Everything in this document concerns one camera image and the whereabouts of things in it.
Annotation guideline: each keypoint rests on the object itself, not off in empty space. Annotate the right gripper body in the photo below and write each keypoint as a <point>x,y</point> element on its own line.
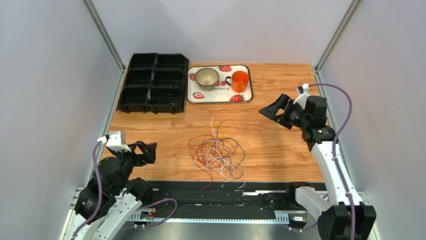
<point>284,112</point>

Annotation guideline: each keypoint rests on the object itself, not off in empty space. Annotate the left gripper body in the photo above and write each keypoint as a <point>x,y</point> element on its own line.
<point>128,159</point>

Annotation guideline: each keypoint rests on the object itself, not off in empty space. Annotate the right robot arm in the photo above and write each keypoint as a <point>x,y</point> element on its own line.
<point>344,215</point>

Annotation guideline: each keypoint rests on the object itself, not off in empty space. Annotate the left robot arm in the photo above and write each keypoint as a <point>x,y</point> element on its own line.
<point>110,197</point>

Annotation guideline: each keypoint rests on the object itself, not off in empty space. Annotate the orange mug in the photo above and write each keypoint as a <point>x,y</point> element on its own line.
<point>238,81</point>

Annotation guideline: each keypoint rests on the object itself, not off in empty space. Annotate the strawberry pattern tray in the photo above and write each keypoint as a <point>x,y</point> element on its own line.
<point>222,92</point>

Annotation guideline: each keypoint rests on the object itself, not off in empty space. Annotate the black compartment bin organizer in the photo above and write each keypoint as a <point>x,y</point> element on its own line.
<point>156,83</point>

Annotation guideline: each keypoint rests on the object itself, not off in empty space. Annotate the beige ceramic bowl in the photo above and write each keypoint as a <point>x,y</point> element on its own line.
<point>207,78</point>

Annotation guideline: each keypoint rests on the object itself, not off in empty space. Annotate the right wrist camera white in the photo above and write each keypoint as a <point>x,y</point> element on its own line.
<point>303,94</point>

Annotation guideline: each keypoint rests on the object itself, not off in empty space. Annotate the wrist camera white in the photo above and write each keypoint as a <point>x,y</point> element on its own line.
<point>303,94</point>
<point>116,142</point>

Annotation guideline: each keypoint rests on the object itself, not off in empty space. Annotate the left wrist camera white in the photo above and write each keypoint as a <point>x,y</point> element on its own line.
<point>116,142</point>

